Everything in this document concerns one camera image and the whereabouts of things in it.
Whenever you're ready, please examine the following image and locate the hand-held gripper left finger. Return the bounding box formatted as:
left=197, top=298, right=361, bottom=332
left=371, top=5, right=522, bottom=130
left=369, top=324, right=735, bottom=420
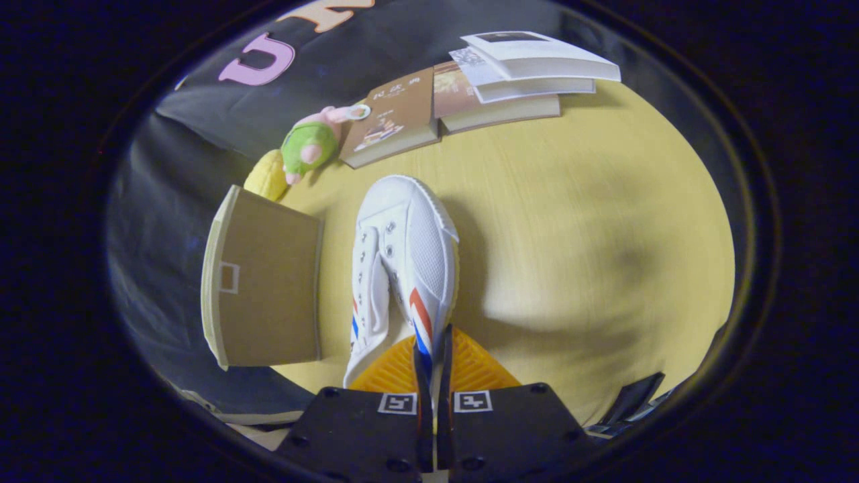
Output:
left=274, top=335, right=436, bottom=483

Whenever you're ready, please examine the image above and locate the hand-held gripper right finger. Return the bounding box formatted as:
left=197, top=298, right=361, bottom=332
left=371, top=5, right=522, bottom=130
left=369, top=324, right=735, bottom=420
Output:
left=435, top=325, right=596, bottom=483

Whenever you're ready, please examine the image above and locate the brown fabric storage box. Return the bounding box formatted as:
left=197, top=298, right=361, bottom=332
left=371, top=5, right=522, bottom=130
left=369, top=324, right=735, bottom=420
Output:
left=200, top=184, right=324, bottom=371

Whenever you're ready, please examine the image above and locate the white shoe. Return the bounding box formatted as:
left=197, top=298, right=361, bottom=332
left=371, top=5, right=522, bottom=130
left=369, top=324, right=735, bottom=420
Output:
left=342, top=174, right=461, bottom=390

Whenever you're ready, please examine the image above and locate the dark flat object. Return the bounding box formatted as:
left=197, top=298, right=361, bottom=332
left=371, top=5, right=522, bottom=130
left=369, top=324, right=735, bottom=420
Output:
left=589, top=372, right=666, bottom=440

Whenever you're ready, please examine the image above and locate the yellow plush toy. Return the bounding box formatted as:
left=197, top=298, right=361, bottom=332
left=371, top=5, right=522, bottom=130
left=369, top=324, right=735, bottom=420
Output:
left=243, top=149, right=289, bottom=202

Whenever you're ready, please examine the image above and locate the pink green plush toy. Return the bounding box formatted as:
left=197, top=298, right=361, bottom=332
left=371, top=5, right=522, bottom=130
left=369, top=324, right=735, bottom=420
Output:
left=281, top=104, right=371, bottom=185

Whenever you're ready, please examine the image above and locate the brown thick book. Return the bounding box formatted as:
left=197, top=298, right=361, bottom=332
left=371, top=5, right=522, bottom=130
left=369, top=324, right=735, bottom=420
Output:
left=433, top=60, right=561, bottom=133

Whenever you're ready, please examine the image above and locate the brown illustrated book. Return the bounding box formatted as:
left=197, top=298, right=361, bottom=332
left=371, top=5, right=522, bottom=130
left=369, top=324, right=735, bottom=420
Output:
left=339, top=67, right=442, bottom=170

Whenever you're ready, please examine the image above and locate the white patterned book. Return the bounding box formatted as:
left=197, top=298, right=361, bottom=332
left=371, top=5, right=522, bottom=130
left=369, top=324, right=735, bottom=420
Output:
left=448, top=46, right=597, bottom=105

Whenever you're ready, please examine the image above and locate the black backdrop cloth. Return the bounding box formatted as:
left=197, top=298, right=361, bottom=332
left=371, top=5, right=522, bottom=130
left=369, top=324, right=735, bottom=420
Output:
left=107, top=0, right=585, bottom=417

